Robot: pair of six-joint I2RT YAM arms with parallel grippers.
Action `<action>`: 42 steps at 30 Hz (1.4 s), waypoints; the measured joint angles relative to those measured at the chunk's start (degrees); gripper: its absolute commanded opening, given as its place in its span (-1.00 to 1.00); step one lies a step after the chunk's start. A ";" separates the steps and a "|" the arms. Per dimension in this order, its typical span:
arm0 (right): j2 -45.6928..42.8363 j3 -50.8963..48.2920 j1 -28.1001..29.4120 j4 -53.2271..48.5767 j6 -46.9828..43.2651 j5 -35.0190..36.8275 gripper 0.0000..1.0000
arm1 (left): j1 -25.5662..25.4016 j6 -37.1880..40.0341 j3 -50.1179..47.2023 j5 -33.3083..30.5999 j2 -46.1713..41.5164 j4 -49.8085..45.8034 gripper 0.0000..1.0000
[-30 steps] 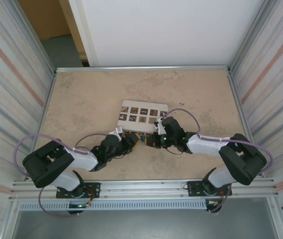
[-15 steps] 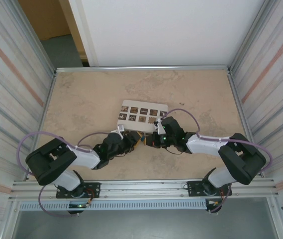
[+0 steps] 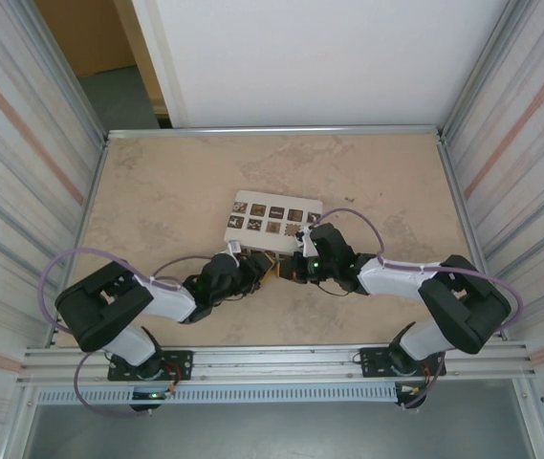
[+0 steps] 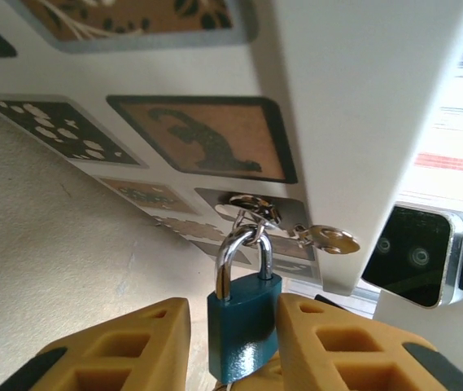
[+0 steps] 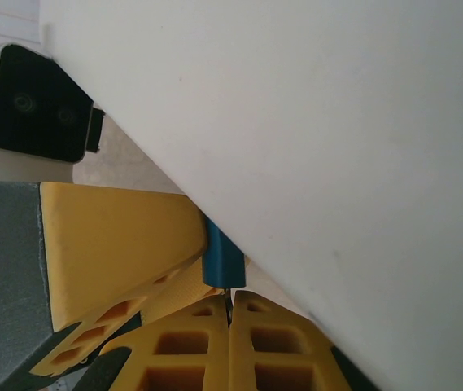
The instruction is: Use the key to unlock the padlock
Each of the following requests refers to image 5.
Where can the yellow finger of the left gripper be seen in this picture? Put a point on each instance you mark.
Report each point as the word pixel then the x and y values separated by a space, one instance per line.
pixel 113 236
pixel 174 295

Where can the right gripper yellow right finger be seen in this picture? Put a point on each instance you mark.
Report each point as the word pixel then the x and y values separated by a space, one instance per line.
pixel 241 350

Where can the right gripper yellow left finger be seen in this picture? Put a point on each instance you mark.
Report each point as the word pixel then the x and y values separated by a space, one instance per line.
pixel 210 350

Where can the small metal key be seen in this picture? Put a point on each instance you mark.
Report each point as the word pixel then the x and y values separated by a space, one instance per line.
pixel 227 305

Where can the white lock activity box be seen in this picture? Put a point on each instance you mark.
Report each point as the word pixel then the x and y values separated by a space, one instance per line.
pixel 296 122

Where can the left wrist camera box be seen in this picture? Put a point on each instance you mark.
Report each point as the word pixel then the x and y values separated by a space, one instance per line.
pixel 31 102

